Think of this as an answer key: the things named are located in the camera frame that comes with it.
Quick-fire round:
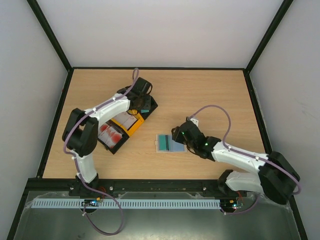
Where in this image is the beige card holder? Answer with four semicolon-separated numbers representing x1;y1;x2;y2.
155;134;187;153

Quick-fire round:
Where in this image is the red patterned card stack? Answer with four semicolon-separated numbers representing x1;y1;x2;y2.
98;123;123;149

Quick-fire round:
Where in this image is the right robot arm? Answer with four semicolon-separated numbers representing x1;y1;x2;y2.
171;120;300;205

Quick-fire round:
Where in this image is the black bin with red cards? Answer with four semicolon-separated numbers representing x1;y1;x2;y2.
97;120;129;155

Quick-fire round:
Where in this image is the teal credit card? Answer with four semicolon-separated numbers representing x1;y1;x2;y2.
157;134;172;152

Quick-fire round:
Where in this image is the black aluminium frame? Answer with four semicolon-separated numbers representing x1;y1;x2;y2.
6;0;310;240

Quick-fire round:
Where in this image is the yellow card bin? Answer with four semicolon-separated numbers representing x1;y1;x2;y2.
111;112;145;137

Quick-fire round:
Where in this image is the white card stack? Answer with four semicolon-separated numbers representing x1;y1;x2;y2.
114;112;137;130

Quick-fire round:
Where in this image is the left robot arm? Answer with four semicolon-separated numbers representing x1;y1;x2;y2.
62;76;157;184

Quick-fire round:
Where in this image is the light blue slotted cable duct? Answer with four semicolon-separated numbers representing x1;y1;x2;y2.
31;198;221;210

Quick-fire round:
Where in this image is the black bin with teal cards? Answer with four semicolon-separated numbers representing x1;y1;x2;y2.
139;95;158;120

